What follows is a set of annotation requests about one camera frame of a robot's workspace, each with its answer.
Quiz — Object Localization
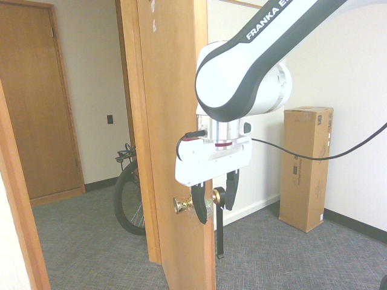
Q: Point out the short black plug cable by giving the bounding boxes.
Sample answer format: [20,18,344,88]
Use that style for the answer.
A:
[176,130,207,161]

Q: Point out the black bicycle wheel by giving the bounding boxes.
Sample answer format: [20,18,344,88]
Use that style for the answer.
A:
[112,143,148,237]

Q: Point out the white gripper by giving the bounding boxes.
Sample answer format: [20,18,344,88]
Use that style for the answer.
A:
[175,136,253,225]

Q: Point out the light wooden door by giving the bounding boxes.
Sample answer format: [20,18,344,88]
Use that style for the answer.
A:
[136,0,217,290]

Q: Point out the dark brown framed door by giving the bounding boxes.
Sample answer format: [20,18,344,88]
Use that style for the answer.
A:
[0,0,86,208]

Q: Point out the wooden door frame casing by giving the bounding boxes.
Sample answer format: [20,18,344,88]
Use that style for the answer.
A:
[114,0,163,266]

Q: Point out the clear tape over latch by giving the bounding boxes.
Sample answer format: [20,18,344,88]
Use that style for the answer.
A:
[186,196,213,225]

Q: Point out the white tape scraps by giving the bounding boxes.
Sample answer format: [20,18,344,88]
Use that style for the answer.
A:
[148,0,158,33]

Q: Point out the brass round door knob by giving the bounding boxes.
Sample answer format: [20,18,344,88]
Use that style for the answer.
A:
[172,196,195,216]

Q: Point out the tall cardboard box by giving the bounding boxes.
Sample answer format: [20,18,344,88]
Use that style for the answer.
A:
[278,106,334,234]

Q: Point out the long black cable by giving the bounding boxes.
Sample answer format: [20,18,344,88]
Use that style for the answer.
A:
[250,121,387,161]

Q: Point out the black lever handle attachment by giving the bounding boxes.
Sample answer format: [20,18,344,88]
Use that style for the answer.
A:
[215,187,227,260]

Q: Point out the wooden door frame jamb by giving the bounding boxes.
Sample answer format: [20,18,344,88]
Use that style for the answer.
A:
[0,77,51,290]

